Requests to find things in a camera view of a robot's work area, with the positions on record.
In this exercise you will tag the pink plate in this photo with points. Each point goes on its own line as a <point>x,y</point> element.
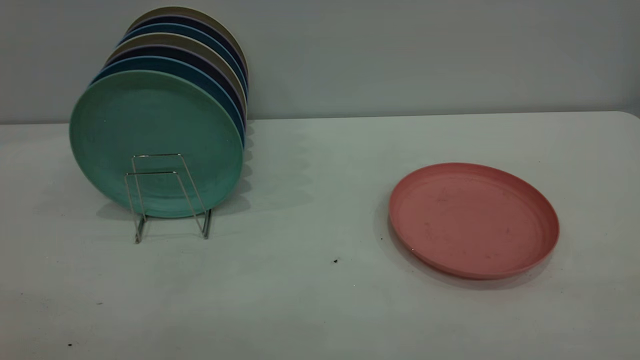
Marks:
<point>470,220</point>

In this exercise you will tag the green plate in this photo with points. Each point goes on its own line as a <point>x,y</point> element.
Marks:
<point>150,120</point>

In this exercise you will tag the dark purple plate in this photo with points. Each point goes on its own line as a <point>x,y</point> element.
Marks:
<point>186,53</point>
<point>196,22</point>

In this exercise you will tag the blue plate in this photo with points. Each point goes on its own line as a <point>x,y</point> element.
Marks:
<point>191,31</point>
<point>170,64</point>

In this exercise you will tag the beige plate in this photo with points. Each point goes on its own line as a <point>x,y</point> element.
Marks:
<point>170,39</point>
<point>185,10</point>

